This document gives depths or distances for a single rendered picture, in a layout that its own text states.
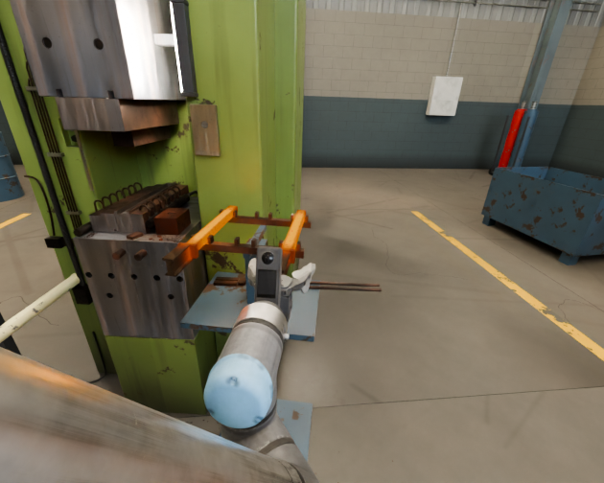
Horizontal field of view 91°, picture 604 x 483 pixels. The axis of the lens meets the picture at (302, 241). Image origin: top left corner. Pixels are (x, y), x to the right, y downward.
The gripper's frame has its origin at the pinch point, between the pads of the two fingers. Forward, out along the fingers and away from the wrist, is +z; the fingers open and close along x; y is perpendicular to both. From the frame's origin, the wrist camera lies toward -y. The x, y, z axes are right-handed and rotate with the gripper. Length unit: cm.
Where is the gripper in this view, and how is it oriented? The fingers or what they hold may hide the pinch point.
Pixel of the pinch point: (284, 259)
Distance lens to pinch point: 71.4
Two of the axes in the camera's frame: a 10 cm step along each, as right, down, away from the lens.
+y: -0.3, 9.1, 4.2
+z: 1.2, -4.2, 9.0
